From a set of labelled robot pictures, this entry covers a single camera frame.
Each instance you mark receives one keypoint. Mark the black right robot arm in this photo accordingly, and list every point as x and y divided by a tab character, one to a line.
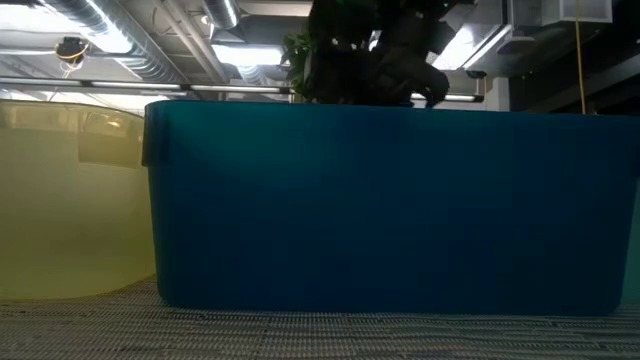
410	25

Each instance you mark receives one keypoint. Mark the green plant in black pot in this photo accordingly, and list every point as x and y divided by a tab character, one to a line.
340	75

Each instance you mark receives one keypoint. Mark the dark blue plastic bin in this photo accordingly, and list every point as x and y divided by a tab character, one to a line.
380	210

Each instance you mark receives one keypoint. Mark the ceiling light panel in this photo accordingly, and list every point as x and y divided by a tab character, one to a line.
247	55

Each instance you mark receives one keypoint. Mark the teal plastic bin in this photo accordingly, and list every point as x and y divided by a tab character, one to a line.
632	250

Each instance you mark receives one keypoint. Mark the grey woven mat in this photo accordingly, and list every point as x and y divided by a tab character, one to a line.
300	340

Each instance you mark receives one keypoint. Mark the yellow plastic bin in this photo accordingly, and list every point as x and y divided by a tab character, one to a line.
60	210

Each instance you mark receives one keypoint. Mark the grey ceiling light rail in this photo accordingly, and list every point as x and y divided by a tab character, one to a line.
140	85

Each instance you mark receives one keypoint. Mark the silver ceiling duct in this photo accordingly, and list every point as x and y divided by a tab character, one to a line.
130	45

